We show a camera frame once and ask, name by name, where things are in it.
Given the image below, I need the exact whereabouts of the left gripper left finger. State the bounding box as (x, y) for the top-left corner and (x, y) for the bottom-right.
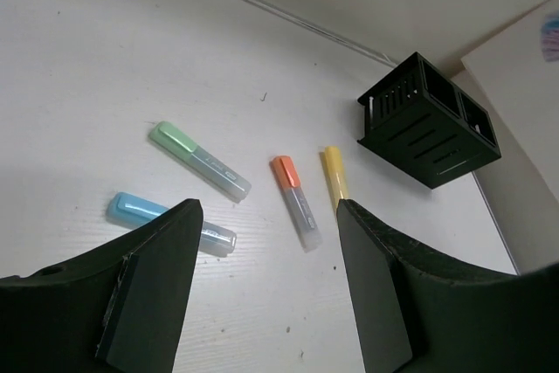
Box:
(1, 199), (202, 372)

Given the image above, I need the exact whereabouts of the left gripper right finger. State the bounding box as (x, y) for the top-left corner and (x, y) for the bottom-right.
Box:
(338, 200), (558, 372)

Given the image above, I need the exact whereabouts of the yellow highlighter pen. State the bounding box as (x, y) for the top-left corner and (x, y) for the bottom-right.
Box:
(321, 146), (349, 213)

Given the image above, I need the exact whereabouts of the blue highlighter pen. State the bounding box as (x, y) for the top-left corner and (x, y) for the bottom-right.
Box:
(106, 192), (237, 258)

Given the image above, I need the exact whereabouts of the orange highlighter pen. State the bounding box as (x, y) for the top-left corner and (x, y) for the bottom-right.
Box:
(271, 155), (322, 252)

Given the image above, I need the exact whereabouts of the green highlighter pen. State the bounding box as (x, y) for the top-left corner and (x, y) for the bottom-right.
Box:
(148, 121), (252, 202)

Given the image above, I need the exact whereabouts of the black two-compartment organizer box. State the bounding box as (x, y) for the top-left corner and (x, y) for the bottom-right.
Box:
(358, 52), (501, 190)

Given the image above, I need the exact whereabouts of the aluminium rail right side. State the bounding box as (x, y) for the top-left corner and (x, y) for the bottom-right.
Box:
(472, 172), (520, 275)

